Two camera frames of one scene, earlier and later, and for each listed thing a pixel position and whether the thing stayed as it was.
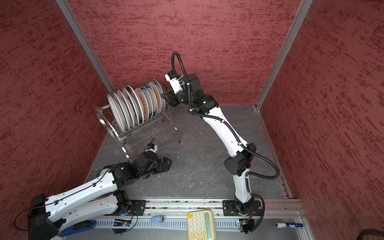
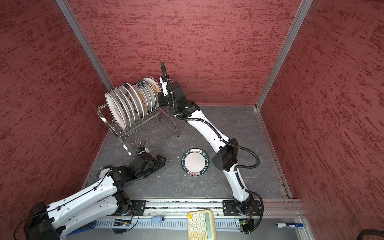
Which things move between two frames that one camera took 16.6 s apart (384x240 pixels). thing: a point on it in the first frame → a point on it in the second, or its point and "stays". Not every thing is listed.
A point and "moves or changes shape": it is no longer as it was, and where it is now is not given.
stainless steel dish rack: (140, 133) moves or changes shape
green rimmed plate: (163, 103) moves or changes shape
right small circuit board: (246, 225) stays
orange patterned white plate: (145, 103) → (156, 86)
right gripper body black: (178, 98) stays
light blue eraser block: (156, 219) stays
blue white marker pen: (286, 225) stays
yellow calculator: (201, 225) stays
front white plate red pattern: (116, 113) stays
